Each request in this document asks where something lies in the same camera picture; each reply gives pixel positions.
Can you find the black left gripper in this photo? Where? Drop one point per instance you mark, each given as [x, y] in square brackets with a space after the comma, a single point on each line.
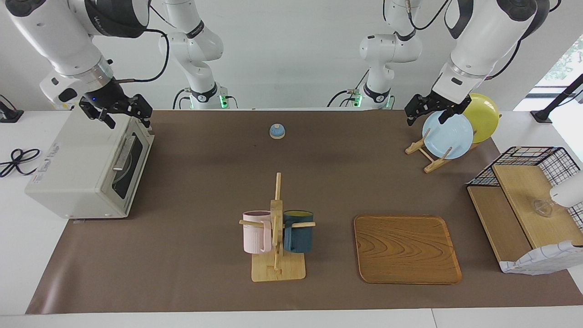
[439, 101]

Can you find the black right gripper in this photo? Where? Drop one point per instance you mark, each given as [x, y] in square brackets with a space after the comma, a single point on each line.
[111, 98]

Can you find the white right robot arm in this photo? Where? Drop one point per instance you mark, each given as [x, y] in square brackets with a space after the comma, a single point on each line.
[59, 41]

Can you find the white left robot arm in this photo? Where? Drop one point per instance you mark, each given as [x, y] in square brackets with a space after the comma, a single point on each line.
[483, 36]

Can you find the white toaster oven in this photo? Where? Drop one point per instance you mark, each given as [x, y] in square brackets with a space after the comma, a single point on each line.
[73, 168]

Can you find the light blue plate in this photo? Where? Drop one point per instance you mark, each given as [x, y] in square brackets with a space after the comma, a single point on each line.
[448, 136]

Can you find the wooden plate rack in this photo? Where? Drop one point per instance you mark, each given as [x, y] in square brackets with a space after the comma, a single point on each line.
[435, 165]

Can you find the yellow plate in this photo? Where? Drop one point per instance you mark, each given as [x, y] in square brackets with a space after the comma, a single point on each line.
[485, 118]

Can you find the brown table mat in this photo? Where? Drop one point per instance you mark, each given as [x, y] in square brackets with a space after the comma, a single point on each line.
[196, 191]

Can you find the black angled stand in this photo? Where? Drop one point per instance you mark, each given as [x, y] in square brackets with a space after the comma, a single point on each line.
[553, 104]

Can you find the brown wooden tray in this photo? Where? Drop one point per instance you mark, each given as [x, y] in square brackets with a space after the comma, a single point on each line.
[405, 250]

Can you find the small clear glass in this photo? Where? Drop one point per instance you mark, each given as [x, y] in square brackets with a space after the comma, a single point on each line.
[543, 207]

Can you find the blue service bell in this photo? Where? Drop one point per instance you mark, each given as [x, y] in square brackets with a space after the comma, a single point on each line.
[277, 131]

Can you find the white cylindrical object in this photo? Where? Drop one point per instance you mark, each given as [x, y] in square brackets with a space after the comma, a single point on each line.
[569, 190]

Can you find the pink mug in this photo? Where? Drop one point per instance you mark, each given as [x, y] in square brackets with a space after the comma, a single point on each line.
[255, 234]

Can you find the dark teal mug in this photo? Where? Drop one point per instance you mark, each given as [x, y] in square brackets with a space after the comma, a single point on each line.
[300, 237]

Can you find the white checked cloth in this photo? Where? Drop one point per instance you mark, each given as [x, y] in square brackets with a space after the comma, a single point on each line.
[542, 262]

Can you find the wooden mug rack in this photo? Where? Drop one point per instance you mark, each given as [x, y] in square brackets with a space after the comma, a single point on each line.
[277, 269]

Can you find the small black clamp mount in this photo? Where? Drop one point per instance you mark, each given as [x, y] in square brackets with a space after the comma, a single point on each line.
[9, 116]

